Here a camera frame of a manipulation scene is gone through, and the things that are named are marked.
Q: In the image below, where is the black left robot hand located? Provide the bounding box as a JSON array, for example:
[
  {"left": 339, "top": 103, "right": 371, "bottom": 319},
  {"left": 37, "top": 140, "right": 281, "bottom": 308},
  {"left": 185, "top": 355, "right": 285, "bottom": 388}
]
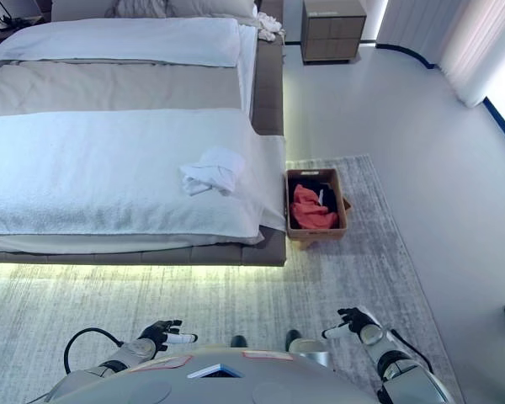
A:
[{"left": 137, "top": 319, "right": 198, "bottom": 353}]

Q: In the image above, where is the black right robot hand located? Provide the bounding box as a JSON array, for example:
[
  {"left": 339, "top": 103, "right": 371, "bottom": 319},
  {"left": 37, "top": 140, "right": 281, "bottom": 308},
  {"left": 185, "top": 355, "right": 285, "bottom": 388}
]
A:
[{"left": 322, "top": 306, "right": 382, "bottom": 340}]

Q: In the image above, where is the white garment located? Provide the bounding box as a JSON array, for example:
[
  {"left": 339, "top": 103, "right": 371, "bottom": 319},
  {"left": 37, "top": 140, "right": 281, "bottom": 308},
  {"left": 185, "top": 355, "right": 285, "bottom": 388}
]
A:
[{"left": 178, "top": 146, "right": 247, "bottom": 198}]

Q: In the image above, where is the brown rectangular basket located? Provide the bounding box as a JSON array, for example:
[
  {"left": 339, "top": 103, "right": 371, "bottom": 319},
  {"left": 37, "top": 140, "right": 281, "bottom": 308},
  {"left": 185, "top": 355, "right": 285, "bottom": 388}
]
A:
[{"left": 284, "top": 167, "right": 353, "bottom": 242}]

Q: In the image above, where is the beige bed cover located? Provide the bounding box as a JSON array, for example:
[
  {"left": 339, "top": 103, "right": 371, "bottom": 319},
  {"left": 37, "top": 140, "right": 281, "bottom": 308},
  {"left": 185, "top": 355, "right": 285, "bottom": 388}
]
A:
[{"left": 0, "top": 60, "right": 243, "bottom": 119}]

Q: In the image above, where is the white bed sheet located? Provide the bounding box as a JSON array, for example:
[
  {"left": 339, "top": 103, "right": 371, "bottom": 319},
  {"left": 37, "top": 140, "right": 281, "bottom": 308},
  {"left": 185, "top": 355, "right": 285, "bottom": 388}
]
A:
[{"left": 0, "top": 24, "right": 258, "bottom": 256}]

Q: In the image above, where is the white clothes pile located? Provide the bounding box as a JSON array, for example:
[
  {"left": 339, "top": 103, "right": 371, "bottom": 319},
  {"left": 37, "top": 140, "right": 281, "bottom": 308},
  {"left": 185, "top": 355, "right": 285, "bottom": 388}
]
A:
[{"left": 256, "top": 11, "right": 286, "bottom": 43}]

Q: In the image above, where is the grey streaked rug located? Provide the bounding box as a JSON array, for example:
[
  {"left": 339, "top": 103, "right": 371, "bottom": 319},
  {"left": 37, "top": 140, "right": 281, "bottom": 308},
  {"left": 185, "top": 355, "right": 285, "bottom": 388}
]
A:
[{"left": 0, "top": 154, "right": 465, "bottom": 404}]

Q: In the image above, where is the silver right robot leg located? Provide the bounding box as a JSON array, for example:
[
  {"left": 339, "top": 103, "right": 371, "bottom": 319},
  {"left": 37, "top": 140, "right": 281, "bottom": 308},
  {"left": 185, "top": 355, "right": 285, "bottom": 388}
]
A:
[{"left": 288, "top": 338, "right": 330, "bottom": 369}]

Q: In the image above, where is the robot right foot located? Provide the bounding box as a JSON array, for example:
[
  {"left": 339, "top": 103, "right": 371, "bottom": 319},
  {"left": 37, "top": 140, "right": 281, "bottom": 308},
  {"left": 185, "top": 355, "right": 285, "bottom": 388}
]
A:
[{"left": 284, "top": 329, "right": 303, "bottom": 351}]

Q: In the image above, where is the silver robot torso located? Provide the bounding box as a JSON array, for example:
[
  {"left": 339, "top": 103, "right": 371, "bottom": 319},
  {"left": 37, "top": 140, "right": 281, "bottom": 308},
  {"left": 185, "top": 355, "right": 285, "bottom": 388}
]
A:
[{"left": 45, "top": 347, "right": 388, "bottom": 404}]

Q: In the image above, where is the orange garment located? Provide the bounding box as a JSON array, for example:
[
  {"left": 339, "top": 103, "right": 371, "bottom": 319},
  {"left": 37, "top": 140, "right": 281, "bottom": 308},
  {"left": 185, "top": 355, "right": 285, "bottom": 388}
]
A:
[{"left": 289, "top": 183, "right": 340, "bottom": 231}]

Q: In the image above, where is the black garment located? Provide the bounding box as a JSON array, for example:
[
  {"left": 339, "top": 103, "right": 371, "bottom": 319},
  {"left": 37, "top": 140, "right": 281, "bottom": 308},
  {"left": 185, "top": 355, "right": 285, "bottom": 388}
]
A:
[{"left": 306, "top": 180, "right": 343, "bottom": 216}]

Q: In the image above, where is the white fluffy blanket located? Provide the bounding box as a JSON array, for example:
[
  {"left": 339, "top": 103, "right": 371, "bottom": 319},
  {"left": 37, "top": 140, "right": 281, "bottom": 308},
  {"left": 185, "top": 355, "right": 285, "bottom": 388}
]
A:
[{"left": 0, "top": 108, "right": 289, "bottom": 247}]

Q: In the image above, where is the blue floor trim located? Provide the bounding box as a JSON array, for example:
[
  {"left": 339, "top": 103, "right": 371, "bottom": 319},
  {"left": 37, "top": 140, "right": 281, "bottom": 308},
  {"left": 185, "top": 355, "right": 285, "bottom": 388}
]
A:
[{"left": 375, "top": 40, "right": 505, "bottom": 160}]

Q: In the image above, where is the brown wooden nightstand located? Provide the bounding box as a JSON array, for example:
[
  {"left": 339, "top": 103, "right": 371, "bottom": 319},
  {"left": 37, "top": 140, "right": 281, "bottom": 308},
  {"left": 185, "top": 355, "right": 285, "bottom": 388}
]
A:
[{"left": 300, "top": 0, "right": 369, "bottom": 66}]

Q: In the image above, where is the white folded duvet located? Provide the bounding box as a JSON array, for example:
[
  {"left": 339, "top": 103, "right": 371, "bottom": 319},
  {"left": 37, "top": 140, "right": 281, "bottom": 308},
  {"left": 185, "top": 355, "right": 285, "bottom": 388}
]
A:
[{"left": 0, "top": 17, "right": 242, "bottom": 72}]

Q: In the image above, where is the white sheer curtain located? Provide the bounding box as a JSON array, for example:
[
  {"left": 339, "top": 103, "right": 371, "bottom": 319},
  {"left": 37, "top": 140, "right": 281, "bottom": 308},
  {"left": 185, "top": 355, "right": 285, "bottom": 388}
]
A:
[{"left": 375, "top": 0, "right": 505, "bottom": 110}]

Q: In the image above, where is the plain white pillow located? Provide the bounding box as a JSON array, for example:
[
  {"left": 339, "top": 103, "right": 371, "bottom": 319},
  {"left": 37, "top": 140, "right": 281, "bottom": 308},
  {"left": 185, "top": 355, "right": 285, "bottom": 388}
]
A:
[{"left": 166, "top": 0, "right": 258, "bottom": 19}]

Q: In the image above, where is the grey patterned pillow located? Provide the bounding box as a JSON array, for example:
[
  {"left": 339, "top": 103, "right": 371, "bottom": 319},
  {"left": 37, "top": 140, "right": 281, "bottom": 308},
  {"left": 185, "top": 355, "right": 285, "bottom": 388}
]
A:
[{"left": 50, "top": 0, "right": 172, "bottom": 21}]

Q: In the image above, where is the dark bedside table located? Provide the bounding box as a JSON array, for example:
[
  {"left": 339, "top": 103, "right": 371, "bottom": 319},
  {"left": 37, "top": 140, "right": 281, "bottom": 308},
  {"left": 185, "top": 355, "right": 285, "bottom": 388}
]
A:
[{"left": 0, "top": 0, "right": 53, "bottom": 58}]

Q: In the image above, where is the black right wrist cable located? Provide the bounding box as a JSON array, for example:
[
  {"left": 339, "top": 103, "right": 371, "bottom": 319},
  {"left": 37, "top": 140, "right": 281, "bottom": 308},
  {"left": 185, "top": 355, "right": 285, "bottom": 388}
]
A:
[{"left": 388, "top": 328, "right": 435, "bottom": 374}]

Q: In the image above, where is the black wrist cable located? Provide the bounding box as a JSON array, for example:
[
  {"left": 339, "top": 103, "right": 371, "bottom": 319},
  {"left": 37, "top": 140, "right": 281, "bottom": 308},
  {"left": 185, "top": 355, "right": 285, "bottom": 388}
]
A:
[
  {"left": 63, "top": 327, "right": 124, "bottom": 375},
  {"left": 388, "top": 328, "right": 435, "bottom": 374}
]

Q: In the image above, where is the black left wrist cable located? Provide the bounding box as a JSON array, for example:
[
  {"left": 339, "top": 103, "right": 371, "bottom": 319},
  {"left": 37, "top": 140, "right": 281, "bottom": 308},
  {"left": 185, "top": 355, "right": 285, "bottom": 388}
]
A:
[{"left": 63, "top": 327, "right": 124, "bottom": 375}]

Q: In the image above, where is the brown upholstered bed frame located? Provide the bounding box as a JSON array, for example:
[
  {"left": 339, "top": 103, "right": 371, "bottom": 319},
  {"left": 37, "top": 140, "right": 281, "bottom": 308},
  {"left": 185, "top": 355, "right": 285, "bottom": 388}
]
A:
[{"left": 0, "top": 0, "right": 288, "bottom": 268}]

